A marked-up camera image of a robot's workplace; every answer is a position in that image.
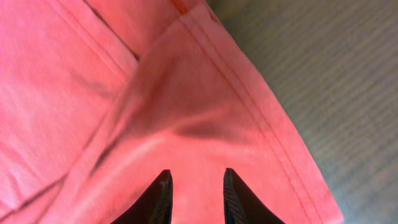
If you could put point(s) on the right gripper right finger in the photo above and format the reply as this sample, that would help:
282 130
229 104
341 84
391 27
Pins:
241 205

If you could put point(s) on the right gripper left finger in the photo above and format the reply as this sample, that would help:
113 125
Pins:
154 206

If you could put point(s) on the red printed t-shirt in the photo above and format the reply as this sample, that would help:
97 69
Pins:
99 97

